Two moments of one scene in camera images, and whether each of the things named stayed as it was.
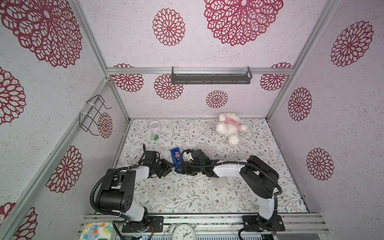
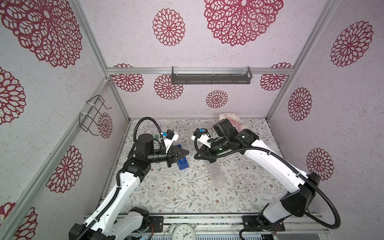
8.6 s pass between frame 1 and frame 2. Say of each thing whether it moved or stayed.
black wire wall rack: stayed
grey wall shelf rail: stayed
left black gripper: moved
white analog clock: stayed
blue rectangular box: moved
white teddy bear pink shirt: stayed
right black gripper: moved
